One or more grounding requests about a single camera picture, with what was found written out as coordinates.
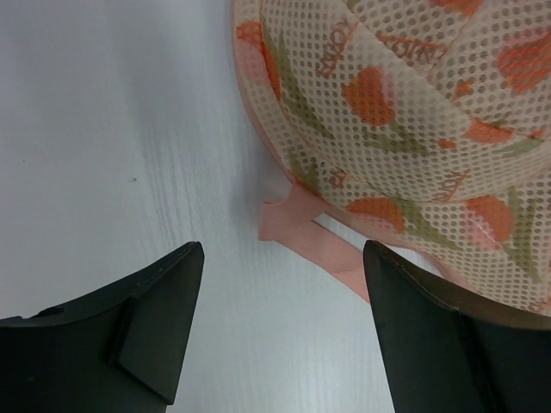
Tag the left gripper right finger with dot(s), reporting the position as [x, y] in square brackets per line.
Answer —
[447, 349]

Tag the pink mesh bra laundry bag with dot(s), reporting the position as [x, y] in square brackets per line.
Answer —
[420, 124]

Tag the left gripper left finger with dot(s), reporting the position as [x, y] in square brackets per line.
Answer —
[118, 349]

